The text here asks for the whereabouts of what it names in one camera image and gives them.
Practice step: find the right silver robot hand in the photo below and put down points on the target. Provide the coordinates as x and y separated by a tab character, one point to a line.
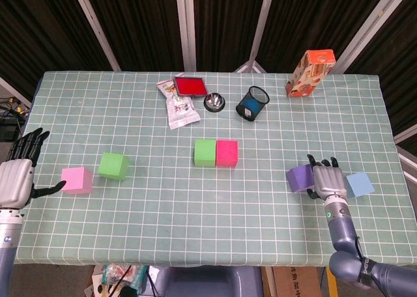
329	179

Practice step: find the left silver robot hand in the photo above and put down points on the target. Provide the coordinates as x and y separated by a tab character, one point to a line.
14	179

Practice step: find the purple foam cube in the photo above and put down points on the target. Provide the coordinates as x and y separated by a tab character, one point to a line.
298	179

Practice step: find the magenta foam cube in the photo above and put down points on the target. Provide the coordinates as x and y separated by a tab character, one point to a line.
227	153

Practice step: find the green foam cube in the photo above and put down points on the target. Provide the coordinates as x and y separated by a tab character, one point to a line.
112	166
205	153

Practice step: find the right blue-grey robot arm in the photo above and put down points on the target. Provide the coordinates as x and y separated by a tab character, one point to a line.
342	232

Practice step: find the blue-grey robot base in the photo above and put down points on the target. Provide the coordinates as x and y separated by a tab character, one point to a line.
202	284

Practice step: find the light blue foam cube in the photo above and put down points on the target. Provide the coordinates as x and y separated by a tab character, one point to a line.
360	184

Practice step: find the black electrical equipment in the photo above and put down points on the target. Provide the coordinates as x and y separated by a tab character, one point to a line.
8	129

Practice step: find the light pink foam cube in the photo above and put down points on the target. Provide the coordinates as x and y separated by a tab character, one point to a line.
78	181

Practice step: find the orange biscuit box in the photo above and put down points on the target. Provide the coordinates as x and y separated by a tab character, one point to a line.
307	75

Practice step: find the blue roll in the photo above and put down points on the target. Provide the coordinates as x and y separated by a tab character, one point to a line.
252	105

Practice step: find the brown cardboard box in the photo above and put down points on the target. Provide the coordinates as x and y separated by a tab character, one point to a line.
296	282

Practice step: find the black mesh pen holder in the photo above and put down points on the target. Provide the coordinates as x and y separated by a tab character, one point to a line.
241	109

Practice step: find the green checkered tablecloth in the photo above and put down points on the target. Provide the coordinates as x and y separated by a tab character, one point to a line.
208	212

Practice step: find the plastic bag of snacks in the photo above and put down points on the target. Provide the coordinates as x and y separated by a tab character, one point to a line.
110	275

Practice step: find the silver call bell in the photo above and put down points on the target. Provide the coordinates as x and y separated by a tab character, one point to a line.
214	102

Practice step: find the white snack bag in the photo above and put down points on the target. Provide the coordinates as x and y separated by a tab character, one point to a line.
180	113

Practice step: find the red ink pad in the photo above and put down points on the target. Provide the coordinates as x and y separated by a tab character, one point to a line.
190	87

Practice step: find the dark pleated curtain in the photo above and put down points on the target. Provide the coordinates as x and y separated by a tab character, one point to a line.
146	23

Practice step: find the white frame post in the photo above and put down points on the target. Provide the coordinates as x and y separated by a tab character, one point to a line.
185	26
98	33
405	134
377	17
264	17
13	92

